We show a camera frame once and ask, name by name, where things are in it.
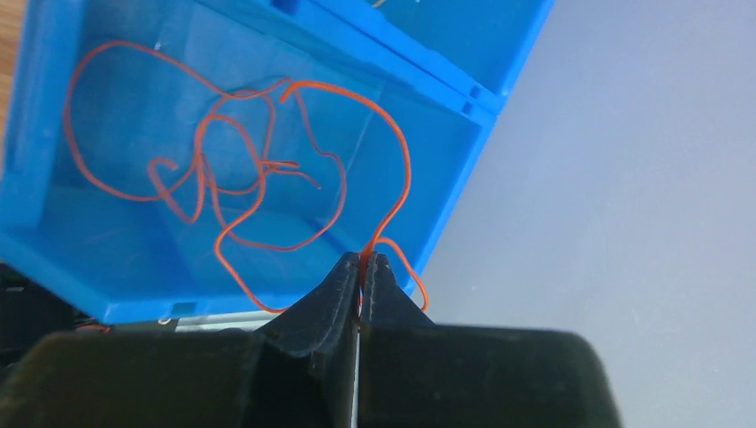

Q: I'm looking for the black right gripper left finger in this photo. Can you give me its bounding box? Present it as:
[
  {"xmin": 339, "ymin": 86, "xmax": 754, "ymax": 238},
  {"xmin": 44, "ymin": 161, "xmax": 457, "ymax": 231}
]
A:
[{"xmin": 1, "ymin": 252, "xmax": 358, "ymax": 427}]

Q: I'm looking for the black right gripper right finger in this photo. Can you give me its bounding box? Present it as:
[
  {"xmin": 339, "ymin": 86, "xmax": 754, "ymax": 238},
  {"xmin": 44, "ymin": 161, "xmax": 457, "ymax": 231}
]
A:
[{"xmin": 357, "ymin": 253, "xmax": 621, "ymax": 427}]

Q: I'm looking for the blue plastic bin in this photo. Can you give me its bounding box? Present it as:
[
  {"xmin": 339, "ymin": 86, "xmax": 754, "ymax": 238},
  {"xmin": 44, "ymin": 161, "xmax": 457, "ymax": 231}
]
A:
[{"xmin": 1, "ymin": 1, "xmax": 552, "ymax": 324}]

